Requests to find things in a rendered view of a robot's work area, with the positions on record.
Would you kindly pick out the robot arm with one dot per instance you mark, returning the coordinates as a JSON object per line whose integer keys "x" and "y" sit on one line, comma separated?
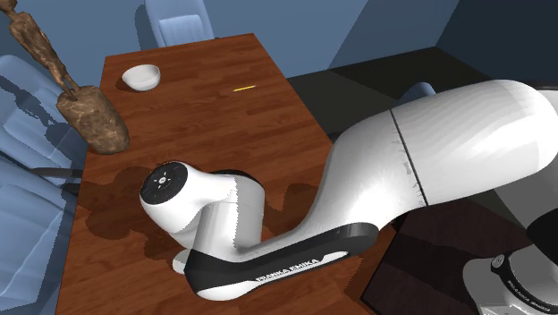
{"x": 457, "y": 144}

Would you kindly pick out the brown wooden table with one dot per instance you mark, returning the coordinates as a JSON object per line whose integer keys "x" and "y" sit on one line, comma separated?
{"x": 209, "y": 131}

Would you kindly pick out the yellow pencil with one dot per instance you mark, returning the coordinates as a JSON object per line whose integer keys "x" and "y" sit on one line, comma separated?
{"x": 244, "y": 88}

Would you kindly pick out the light blue chair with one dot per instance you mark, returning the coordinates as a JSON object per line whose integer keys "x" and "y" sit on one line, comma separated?
{"x": 178, "y": 26}
{"x": 26, "y": 244}
{"x": 416, "y": 92}

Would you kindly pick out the white bowl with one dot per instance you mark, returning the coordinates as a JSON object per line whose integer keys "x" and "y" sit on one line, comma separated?
{"x": 140, "y": 76}

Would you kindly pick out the dark robot stand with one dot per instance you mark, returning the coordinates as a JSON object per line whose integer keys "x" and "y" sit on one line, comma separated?
{"x": 429, "y": 270}

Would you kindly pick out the brown figure on round base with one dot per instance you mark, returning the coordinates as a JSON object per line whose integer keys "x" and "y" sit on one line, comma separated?
{"x": 93, "y": 120}

